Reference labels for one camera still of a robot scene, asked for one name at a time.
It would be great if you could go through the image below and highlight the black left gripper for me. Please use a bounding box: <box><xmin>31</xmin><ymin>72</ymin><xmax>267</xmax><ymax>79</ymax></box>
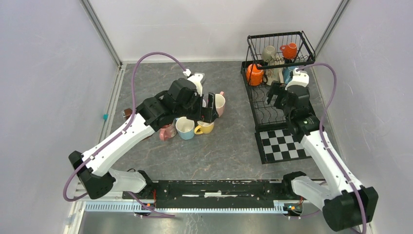
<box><xmin>175</xmin><ymin>91</ymin><xmax>218</xmax><ymax>123</ymax></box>

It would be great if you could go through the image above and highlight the yellow mug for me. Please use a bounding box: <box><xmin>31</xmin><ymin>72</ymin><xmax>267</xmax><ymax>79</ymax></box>
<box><xmin>194</xmin><ymin>121</ymin><xmax>214</xmax><ymax>135</ymax></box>

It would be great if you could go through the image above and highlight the light pink hexagonal mug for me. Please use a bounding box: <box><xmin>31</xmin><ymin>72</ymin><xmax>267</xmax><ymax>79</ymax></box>
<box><xmin>215</xmin><ymin>91</ymin><xmax>225</xmax><ymax>117</ymax></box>

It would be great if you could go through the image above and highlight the teal blue mug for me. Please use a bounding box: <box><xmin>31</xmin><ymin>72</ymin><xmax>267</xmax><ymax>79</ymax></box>
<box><xmin>282</xmin><ymin>66</ymin><xmax>298</xmax><ymax>84</ymax></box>

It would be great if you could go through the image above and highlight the light blue hexagonal mug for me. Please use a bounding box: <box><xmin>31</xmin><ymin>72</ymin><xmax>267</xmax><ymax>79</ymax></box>
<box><xmin>175</xmin><ymin>117</ymin><xmax>195</xmax><ymax>140</ymax></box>

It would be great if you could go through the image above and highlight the pink patterned mug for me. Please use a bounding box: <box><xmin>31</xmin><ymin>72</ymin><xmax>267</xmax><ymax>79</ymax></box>
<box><xmin>159</xmin><ymin>124</ymin><xmax>177</xmax><ymax>141</ymax></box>

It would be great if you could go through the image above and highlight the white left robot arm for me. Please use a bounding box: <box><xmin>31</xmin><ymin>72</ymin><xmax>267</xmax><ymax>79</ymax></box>
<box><xmin>69</xmin><ymin>77</ymin><xmax>219</xmax><ymax>199</ymax></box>

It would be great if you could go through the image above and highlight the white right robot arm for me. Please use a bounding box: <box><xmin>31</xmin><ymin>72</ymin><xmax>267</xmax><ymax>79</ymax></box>
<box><xmin>267</xmin><ymin>82</ymin><xmax>378</xmax><ymax>234</ymax></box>

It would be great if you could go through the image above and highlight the cream floral mug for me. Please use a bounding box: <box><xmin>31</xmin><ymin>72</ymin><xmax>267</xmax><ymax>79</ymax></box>
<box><xmin>265</xmin><ymin>55</ymin><xmax>285</xmax><ymax>86</ymax></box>

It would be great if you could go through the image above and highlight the orange ribbed mug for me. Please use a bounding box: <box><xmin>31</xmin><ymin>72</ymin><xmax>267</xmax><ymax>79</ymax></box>
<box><xmin>245</xmin><ymin>64</ymin><xmax>264</xmax><ymax>86</ymax></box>

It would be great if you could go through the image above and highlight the beige grey mug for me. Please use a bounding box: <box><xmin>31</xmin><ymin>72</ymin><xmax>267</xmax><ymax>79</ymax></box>
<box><xmin>261</xmin><ymin>45</ymin><xmax>277</xmax><ymax>63</ymax></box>

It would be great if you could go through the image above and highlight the small orange cup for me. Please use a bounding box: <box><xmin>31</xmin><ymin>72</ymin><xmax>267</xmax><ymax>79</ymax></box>
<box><xmin>280</xmin><ymin>42</ymin><xmax>298</xmax><ymax>59</ymax></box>

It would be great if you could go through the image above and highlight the checkerboard calibration board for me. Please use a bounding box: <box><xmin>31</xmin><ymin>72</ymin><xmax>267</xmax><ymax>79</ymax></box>
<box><xmin>255</xmin><ymin>129</ymin><xmax>311</xmax><ymax>164</ymax></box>

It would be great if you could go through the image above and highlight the brown wedge block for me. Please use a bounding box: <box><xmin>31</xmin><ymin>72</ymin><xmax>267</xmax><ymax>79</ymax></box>
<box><xmin>122</xmin><ymin>108</ymin><xmax>134</xmax><ymax>121</ymax></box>

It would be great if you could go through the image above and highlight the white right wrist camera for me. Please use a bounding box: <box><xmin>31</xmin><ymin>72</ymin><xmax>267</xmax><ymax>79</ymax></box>
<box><xmin>285</xmin><ymin>69</ymin><xmax>309</xmax><ymax>90</ymax></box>

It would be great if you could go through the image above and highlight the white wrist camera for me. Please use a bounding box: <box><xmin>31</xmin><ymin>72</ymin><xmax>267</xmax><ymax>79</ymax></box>
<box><xmin>285</xmin><ymin>69</ymin><xmax>309</xmax><ymax>90</ymax></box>
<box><xmin>182</xmin><ymin>69</ymin><xmax>206</xmax><ymax>96</ymax></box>

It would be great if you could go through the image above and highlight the black wire dish rack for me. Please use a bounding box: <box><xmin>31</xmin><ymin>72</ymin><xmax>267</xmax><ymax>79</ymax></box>
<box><xmin>241</xmin><ymin>31</ymin><xmax>316</xmax><ymax>131</ymax></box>

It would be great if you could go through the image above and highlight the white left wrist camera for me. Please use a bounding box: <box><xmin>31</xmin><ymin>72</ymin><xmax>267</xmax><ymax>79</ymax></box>
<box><xmin>182</xmin><ymin>69</ymin><xmax>206</xmax><ymax>96</ymax></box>

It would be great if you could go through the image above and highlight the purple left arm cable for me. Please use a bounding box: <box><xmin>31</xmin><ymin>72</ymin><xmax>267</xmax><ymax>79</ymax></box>
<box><xmin>62</xmin><ymin>51</ymin><xmax>188</xmax><ymax>217</ymax></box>

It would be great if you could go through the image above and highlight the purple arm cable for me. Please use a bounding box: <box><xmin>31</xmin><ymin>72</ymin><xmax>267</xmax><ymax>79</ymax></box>
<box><xmin>285</xmin><ymin>62</ymin><xmax>369</xmax><ymax>234</ymax></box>
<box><xmin>62</xmin><ymin>51</ymin><xmax>188</xmax><ymax>217</ymax></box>

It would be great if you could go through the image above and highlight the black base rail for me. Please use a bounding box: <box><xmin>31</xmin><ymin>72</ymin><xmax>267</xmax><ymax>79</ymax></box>
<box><xmin>136</xmin><ymin>179</ymin><xmax>303</xmax><ymax>209</ymax></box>

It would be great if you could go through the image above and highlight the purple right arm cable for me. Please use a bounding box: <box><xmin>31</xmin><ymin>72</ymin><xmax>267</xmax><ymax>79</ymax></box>
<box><xmin>285</xmin><ymin>62</ymin><xmax>369</xmax><ymax>234</ymax></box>

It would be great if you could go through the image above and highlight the aluminium slotted rail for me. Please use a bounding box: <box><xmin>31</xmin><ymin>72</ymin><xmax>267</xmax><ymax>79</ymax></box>
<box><xmin>84</xmin><ymin>200</ymin><xmax>288</xmax><ymax>214</ymax></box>

